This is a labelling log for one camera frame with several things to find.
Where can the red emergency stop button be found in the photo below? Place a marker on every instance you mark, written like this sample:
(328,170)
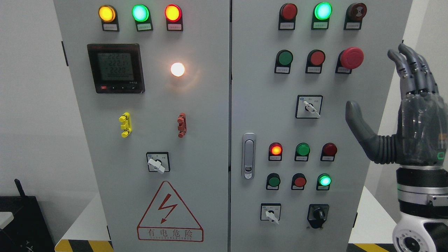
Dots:
(351,58)

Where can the red-orange indicator light top left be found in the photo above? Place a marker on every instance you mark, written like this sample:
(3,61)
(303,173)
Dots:
(173,13)

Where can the lit red indicator light middle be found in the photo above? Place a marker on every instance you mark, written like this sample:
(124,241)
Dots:
(275,149)

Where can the left door gray rotary switch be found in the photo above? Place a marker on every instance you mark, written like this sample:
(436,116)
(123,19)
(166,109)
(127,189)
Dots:
(158,162)

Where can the yellow indicator light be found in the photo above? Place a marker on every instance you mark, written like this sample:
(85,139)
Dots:
(107,13)

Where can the white glowing indicator light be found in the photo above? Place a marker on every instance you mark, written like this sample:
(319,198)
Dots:
(177,69)

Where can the gray robotic hand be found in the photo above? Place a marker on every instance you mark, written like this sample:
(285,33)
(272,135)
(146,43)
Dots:
(421,137)

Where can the lit green push button lower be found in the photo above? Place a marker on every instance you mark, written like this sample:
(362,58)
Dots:
(323,182)

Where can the black digital power meter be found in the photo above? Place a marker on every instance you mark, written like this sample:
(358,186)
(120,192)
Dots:
(116,68)

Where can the red push button lower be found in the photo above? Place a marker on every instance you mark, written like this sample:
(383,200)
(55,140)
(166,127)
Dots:
(298,182)

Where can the red electrical hazard sticker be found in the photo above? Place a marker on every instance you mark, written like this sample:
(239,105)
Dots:
(168,218)

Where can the green indicator light middle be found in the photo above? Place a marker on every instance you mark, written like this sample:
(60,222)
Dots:
(302,149)

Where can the green indicator light top left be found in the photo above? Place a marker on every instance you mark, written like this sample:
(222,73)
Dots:
(140,13)

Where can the green indicator light top right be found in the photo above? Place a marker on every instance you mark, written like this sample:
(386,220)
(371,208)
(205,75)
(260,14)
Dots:
(323,10)

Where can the red push button upper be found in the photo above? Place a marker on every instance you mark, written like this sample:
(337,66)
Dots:
(316,57)

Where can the yellow terminal connector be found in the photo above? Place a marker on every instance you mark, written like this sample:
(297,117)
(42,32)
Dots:
(126,125)

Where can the red indicator light top right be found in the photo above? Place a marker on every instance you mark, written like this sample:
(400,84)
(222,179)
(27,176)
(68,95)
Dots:
(288,12)

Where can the dark red indicator light middle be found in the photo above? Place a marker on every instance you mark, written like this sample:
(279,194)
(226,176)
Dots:
(329,149)

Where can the green push button upper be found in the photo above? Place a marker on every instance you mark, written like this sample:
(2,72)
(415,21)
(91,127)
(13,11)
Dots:
(284,58)

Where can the black selector knob switch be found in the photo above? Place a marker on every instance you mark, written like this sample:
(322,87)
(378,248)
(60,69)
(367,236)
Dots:
(317,215)

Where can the gray electrical cabinet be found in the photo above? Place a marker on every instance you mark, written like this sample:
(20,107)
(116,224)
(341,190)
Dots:
(232,86)

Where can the red push button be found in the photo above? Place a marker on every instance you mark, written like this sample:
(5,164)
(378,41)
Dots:
(298,182)
(316,57)

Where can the red terminal connector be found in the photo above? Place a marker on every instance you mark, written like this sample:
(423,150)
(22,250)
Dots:
(182,128)

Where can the green indicator light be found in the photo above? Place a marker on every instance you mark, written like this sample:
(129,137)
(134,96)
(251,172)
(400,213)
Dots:
(140,13)
(302,149)
(323,10)

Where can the black device with antenna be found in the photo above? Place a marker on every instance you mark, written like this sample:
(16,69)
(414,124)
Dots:
(27,232)

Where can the dark red buzzer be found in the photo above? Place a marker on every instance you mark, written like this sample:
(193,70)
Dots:
(356,11)

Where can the silver door latch handle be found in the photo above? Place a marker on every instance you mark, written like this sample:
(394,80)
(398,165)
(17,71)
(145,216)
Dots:
(248,155)

